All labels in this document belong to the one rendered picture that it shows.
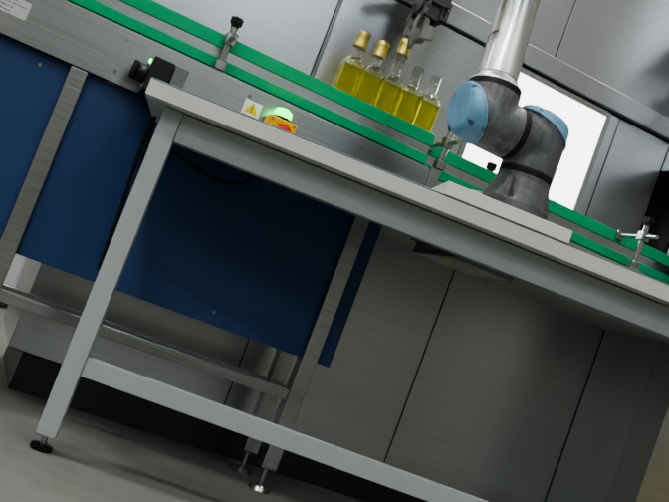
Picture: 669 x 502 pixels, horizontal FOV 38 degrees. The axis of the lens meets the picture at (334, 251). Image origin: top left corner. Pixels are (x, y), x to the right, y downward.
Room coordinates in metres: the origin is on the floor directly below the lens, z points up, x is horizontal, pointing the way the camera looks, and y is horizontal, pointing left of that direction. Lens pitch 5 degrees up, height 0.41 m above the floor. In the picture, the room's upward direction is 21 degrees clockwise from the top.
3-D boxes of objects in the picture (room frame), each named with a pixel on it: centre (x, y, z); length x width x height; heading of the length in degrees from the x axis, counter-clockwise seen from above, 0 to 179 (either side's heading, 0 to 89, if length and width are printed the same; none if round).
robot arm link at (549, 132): (2.05, -0.32, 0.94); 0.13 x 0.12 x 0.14; 112
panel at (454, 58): (2.72, -0.21, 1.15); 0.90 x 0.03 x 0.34; 110
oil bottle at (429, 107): (2.53, -0.09, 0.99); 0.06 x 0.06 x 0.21; 20
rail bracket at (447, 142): (2.42, -0.16, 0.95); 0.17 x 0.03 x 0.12; 20
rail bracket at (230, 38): (2.18, 0.39, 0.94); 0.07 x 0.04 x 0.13; 20
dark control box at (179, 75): (2.12, 0.49, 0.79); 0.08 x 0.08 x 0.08; 20
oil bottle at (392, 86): (2.49, 0.02, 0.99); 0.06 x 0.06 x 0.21; 19
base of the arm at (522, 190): (2.05, -0.33, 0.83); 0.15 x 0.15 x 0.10
